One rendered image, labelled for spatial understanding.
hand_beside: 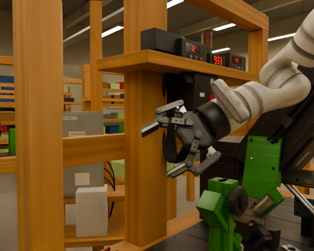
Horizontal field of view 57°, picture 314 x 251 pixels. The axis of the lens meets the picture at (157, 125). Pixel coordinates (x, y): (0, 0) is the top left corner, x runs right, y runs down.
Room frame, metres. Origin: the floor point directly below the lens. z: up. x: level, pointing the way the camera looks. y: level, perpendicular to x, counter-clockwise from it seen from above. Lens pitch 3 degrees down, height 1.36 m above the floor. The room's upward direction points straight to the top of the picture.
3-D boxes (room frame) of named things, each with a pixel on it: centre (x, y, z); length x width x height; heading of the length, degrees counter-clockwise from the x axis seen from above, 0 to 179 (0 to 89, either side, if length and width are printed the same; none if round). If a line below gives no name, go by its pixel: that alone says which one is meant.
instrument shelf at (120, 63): (1.27, -0.18, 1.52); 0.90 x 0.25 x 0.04; 138
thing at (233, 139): (1.27, -0.35, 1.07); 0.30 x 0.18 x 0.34; 138
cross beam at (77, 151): (1.34, -0.10, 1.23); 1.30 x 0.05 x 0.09; 138
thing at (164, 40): (1.03, -0.02, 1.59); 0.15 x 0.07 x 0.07; 138
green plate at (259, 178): (1.00, -0.37, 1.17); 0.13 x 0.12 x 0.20; 138
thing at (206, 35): (1.38, -0.24, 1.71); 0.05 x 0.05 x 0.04
